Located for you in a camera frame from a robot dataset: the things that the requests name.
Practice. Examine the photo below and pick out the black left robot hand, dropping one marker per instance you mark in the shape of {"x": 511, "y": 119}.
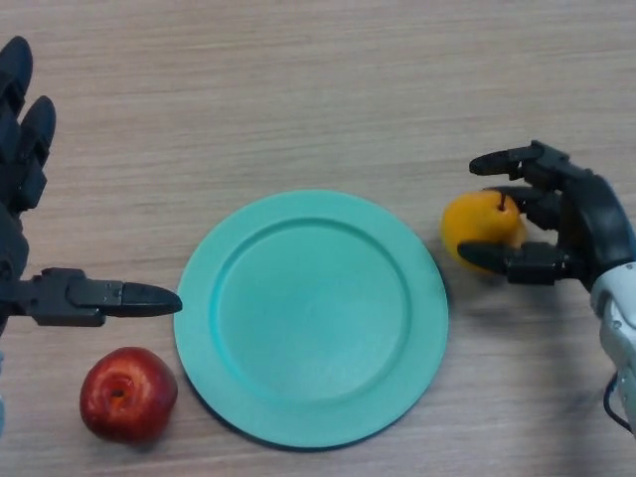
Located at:
{"x": 15, "y": 238}

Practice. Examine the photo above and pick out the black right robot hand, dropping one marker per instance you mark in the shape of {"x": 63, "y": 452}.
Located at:
{"x": 581, "y": 223}

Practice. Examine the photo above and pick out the yellow pear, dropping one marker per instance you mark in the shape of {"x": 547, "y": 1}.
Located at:
{"x": 484, "y": 223}

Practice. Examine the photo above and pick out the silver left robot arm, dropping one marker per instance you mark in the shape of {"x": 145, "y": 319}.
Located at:
{"x": 2, "y": 397}

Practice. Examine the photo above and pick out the green round plate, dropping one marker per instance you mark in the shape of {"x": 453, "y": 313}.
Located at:
{"x": 310, "y": 320}

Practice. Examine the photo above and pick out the red apple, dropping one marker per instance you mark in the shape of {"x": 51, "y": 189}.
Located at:
{"x": 129, "y": 393}

